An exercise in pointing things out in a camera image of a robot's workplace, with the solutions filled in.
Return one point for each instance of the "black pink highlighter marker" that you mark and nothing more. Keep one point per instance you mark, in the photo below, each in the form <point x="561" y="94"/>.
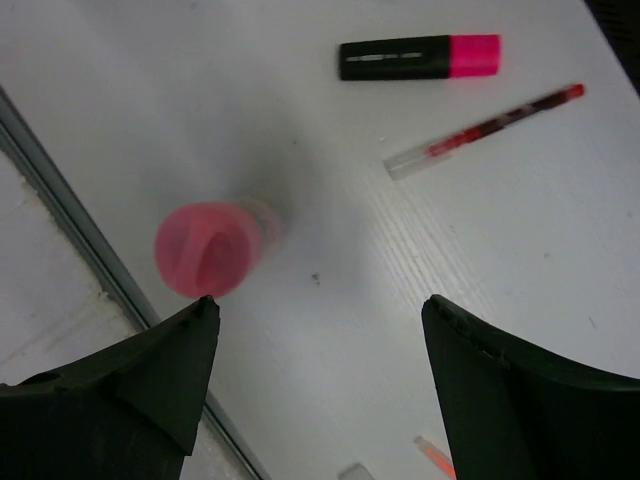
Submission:
<point x="421" y="58"/>

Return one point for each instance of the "red clear pen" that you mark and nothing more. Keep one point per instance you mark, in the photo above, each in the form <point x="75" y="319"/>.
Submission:
<point x="417" y="158"/>

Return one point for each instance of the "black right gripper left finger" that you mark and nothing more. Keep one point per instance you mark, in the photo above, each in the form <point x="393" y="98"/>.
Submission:
<point x="129" y="411"/>

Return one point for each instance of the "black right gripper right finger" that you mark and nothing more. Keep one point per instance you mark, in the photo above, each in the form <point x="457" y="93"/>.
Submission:
<point x="513" y="410"/>

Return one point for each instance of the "orange clear pen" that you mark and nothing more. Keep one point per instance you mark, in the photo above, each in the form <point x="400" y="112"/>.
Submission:
<point x="436" y="456"/>

